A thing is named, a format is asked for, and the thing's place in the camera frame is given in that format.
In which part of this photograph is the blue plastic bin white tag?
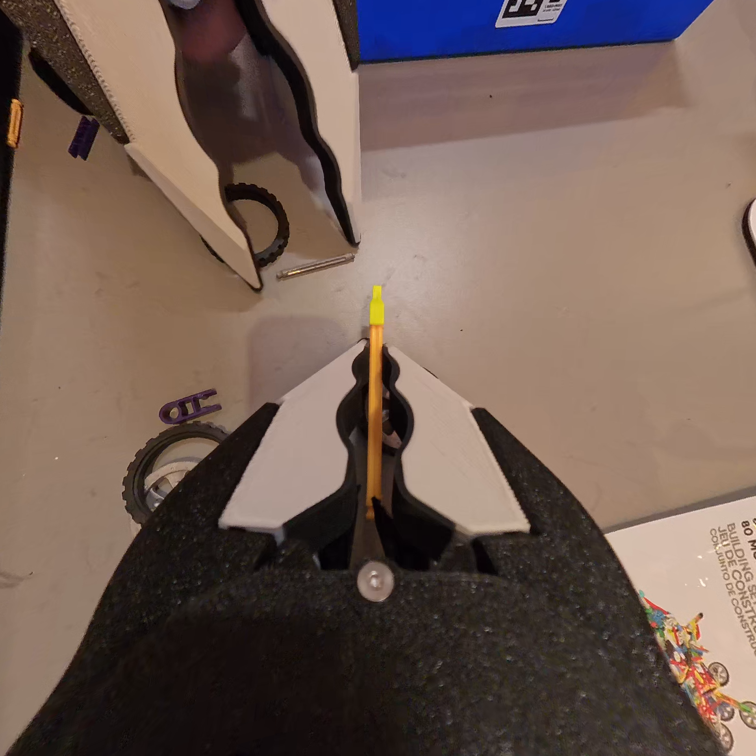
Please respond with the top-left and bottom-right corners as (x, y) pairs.
(356, 0), (717, 65)

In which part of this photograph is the purple plastic connector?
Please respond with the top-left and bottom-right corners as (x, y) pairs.
(158, 388), (223, 427)
(67, 115), (100, 161)

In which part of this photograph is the black rubber tire ring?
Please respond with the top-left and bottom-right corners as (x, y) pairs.
(223, 182), (291, 269)

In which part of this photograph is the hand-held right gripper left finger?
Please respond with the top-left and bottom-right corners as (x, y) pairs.
(217, 340), (366, 547)

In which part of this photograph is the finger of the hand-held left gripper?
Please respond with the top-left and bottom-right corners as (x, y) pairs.
(55, 0), (263, 293)
(236, 0), (363, 249)

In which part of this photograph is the grey toy wheel black tire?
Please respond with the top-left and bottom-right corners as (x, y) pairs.
(381, 390), (408, 452)

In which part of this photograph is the orange plastic rod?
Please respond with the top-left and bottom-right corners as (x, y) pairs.
(365, 324), (386, 521)

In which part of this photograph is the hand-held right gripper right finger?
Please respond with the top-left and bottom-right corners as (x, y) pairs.
(383, 344), (531, 539)

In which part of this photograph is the toy wheel with white ring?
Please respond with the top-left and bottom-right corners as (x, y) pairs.
(122, 421), (232, 526)

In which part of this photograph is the dark grey thin rod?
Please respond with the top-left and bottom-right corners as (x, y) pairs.
(276, 253), (357, 280)

